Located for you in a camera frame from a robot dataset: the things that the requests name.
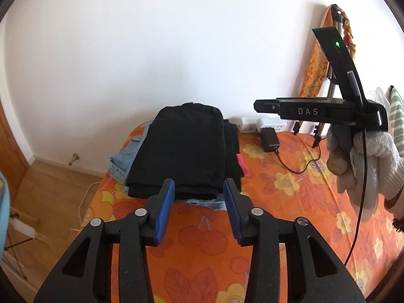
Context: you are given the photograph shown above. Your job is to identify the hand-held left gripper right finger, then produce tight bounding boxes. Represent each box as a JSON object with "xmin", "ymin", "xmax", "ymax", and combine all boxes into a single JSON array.
[{"xmin": 222, "ymin": 178, "xmax": 367, "ymax": 303}]

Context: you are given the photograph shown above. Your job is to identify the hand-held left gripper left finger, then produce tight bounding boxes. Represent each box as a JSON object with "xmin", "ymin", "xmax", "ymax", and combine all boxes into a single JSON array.
[{"xmin": 33, "ymin": 178, "xmax": 175, "ymax": 303}]

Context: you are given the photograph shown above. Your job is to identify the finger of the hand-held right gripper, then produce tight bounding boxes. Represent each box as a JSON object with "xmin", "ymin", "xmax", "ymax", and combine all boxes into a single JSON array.
[{"xmin": 254, "ymin": 99, "xmax": 283, "ymax": 115}]

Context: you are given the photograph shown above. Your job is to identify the black pants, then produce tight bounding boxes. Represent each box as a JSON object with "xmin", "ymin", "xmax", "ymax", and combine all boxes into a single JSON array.
[{"xmin": 124, "ymin": 102, "xmax": 229, "ymax": 201}]

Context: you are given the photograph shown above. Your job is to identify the person's right forearm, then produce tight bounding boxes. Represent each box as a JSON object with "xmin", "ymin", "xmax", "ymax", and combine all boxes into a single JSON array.
[{"xmin": 383, "ymin": 185, "xmax": 404, "ymax": 232}]

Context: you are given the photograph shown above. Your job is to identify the person's right hand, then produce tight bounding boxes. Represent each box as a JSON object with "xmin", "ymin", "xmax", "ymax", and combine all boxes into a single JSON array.
[{"xmin": 326, "ymin": 88, "xmax": 404, "ymax": 200}]

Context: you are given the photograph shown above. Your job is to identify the white power strip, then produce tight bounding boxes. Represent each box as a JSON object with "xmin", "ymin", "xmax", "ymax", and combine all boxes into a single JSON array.
[{"xmin": 229, "ymin": 116, "xmax": 287, "ymax": 134}]

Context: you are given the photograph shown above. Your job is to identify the silver folded tripod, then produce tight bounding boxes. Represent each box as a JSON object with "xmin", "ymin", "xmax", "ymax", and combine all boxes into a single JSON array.
[{"xmin": 292, "ymin": 5, "xmax": 344, "ymax": 147}]

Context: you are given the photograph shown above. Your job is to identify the black power adapter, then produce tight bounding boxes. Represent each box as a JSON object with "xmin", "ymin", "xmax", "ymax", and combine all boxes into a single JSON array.
[{"xmin": 260, "ymin": 128, "xmax": 280, "ymax": 154}]

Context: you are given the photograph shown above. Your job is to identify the orange floral bed sheet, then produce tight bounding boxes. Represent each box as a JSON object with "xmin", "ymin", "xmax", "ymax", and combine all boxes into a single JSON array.
[{"xmin": 79, "ymin": 123, "xmax": 404, "ymax": 303}]

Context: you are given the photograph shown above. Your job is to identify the light blue jeans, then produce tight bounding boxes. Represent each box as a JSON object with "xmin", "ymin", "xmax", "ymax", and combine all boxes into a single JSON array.
[{"xmin": 109, "ymin": 121, "xmax": 228, "ymax": 211}]

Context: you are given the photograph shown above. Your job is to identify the light blue object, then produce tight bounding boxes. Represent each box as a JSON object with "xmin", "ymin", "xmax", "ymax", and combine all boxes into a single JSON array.
[{"xmin": 0, "ymin": 172, "xmax": 13, "ymax": 259}]

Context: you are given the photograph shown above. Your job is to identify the wooden door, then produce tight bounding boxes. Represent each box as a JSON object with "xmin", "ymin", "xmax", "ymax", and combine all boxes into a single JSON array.
[{"xmin": 0, "ymin": 98, "xmax": 32, "ymax": 177}]

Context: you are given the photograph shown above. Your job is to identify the braided orange green cord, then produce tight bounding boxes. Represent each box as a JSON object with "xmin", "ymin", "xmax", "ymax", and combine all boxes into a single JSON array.
[{"xmin": 338, "ymin": 6, "xmax": 357, "ymax": 62}]

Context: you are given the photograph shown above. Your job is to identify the thin black charger cable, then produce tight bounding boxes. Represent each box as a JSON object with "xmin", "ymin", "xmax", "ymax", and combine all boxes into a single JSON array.
[{"xmin": 274, "ymin": 136, "xmax": 322, "ymax": 175}]

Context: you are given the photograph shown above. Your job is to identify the white floor cable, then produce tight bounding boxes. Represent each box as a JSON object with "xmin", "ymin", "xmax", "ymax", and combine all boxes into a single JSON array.
[{"xmin": 77, "ymin": 181, "xmax": 102, "ymax": 228}]

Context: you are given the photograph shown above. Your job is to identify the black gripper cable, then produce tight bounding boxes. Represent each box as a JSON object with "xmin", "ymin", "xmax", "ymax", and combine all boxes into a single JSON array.
[{"xmin": 344, "ymin": 69, "xmax": 368, "ymax": 266}]

